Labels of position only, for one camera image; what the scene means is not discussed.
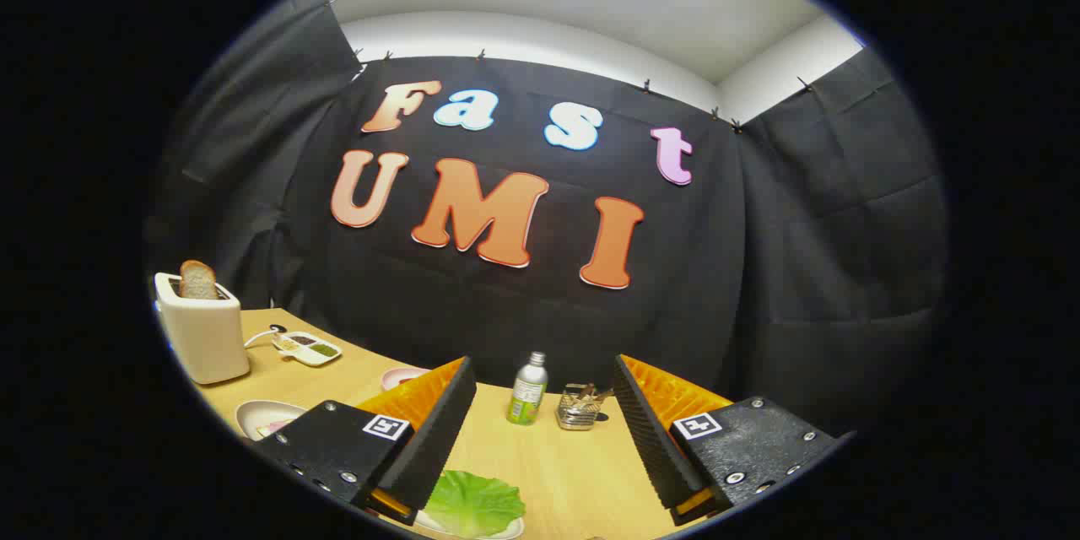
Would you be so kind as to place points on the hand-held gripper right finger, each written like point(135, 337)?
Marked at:
point(650, 430)

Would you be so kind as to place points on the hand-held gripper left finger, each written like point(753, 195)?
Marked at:
point(439, 430)

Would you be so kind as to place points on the green lettuce leaf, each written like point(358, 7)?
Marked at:
point(472, 502)

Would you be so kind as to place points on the toasted brown bread slice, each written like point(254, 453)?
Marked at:
point(197, 280)

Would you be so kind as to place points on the pink round plate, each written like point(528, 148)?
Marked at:
point(398, 376)

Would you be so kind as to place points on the silver bottle with green label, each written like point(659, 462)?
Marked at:
point(528, 392)

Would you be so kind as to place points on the square white plate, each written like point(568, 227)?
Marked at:
point(509, 533)

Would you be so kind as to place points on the black backdrop cloth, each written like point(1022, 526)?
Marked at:
point(506, 312)

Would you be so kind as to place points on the white divided condiment dish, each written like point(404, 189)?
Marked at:
point(310, 348)

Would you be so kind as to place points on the pink ham slice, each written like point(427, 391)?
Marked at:
point(274, 427)

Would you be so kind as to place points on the round white plate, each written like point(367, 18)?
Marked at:
point(253, 415)

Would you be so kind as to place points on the white toaster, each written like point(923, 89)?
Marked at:
point(207, 337)

